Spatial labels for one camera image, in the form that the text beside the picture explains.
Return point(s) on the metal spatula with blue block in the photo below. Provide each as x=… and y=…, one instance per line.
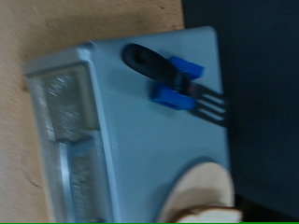
x=146, y=62

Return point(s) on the white bread slice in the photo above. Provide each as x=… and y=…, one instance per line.
x=211, y=216

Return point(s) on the silver toaster oven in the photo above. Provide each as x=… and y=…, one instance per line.
x=155, y=140

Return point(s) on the round wooden cutting board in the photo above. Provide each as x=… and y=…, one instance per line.
x=202, y=183

